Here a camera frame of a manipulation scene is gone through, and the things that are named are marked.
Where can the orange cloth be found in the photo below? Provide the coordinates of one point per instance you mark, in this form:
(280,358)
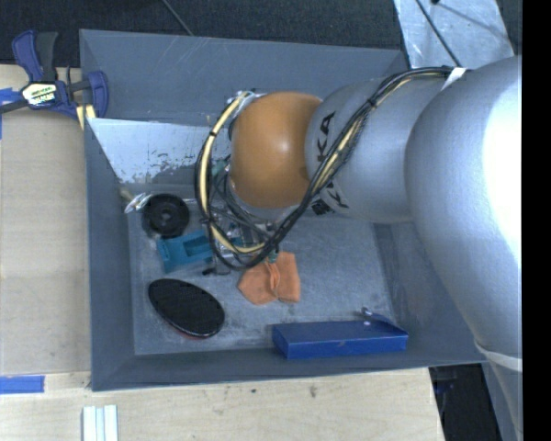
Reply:
(271,283)

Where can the teal blue block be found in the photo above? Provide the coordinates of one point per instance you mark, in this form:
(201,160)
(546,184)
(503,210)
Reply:
(183,253)

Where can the black round disc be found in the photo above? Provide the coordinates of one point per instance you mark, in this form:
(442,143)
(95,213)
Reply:
(166,215)

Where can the clear plastic piece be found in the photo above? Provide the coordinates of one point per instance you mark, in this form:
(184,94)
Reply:
(135,203)

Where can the pale wood board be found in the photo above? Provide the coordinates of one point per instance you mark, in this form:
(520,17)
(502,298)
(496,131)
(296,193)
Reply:
(41,246)

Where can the black oval brush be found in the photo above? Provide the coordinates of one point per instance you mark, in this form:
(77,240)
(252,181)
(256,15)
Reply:
(186,308)

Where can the blue flat block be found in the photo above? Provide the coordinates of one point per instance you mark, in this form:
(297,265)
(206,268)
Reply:
(340,339)

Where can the grey metal bin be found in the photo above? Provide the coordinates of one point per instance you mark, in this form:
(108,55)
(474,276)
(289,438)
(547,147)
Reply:
(119,292)

